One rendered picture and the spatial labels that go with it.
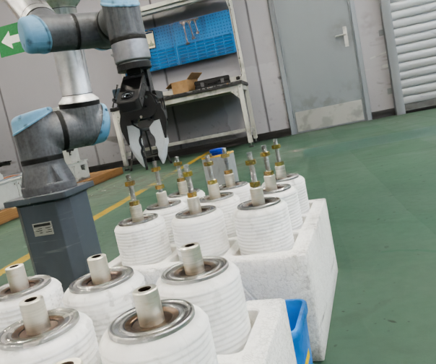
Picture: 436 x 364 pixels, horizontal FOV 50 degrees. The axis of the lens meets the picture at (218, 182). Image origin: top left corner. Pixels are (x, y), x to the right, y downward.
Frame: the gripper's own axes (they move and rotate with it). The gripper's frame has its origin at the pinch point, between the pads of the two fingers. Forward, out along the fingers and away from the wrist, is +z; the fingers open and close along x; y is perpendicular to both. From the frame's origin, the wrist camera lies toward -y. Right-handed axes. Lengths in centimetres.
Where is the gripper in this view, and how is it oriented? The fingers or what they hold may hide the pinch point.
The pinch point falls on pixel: (151, 159)
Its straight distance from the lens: 98.1
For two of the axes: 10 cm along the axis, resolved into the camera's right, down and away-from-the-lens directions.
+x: -9.7, 1.8, 1.6
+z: 2.0, 9.7, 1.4
